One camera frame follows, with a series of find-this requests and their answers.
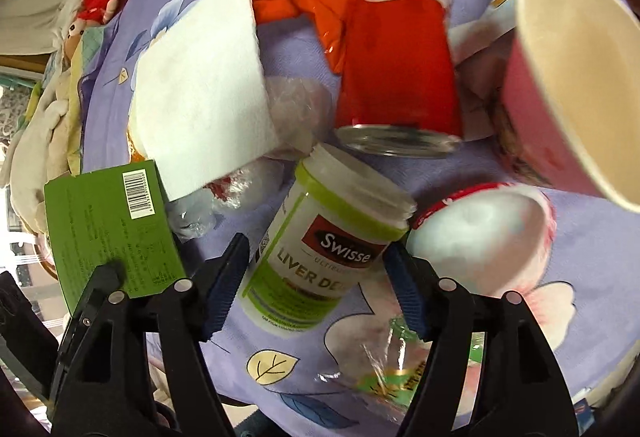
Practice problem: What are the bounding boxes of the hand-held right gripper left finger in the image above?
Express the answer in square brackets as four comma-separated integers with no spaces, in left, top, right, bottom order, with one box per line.
[50,233,251,437]

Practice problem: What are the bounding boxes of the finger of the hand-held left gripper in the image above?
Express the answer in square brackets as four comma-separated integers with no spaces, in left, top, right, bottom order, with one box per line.
[82,263,126,299]

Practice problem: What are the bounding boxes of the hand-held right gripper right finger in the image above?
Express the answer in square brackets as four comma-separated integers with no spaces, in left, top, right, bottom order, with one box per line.
[382,242,581,437]

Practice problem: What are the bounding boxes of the green cardboard box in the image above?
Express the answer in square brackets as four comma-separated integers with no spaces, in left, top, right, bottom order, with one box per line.
[44,160,188,313]

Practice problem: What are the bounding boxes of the red-rimmed white paper bowl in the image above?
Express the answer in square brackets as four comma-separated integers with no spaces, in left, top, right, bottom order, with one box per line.
[405,182,558,283]

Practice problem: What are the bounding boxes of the white green-label supplement bottle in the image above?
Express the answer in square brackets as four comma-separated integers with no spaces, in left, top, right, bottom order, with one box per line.
[237,142,418,333]

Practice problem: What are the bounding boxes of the clear plastic wrap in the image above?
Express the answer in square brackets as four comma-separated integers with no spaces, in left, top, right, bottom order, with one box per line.
[167,77,333,243]

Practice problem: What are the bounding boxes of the clear green-label plastic packet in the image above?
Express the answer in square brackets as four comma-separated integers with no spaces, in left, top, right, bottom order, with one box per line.
[312,312,481,423]

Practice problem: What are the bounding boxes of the red soda can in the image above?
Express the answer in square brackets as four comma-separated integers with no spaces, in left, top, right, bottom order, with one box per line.
[332,0,466,160]

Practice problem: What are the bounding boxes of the white paper napkin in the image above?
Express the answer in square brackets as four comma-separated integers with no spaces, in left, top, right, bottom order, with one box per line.
[127,0,283,203]

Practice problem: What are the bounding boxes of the white plush toy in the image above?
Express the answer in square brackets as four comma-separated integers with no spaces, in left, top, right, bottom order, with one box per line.
[10,82,76,233]

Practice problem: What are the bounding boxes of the purple floral blanket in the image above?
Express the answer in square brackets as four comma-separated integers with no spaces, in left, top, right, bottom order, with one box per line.
[80,0,640,437]

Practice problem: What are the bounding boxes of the pink paper cup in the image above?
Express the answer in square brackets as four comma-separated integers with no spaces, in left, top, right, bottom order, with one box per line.
[500,0,640,213]

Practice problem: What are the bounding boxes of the white cloth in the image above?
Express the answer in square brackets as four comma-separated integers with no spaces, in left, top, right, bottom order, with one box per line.
[0,0,101,58]

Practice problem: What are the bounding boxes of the white yellow-striped packet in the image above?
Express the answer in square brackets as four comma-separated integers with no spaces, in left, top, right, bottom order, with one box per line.
[487,0,523,33]

